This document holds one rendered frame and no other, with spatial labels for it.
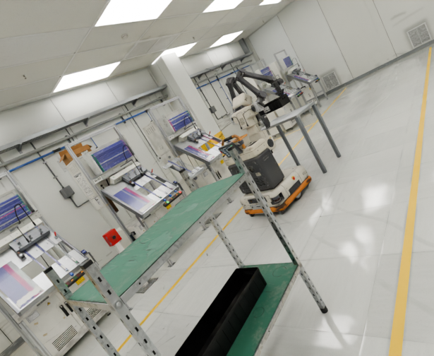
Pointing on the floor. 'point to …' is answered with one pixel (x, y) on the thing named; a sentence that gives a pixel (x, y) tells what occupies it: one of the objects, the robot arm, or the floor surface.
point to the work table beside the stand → (303, 132)
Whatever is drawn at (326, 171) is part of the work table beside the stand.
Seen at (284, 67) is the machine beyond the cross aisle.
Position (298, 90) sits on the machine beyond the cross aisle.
